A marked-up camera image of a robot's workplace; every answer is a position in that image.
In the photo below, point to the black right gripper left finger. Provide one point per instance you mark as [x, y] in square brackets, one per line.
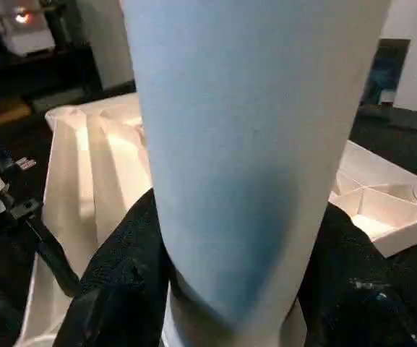
[121, 289]

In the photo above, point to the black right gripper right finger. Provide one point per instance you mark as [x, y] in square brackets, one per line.
[356, 296]

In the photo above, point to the white plastic table top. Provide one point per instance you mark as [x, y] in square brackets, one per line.
[96, 162]

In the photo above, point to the black mat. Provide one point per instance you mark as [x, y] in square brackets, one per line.
[392, 144]

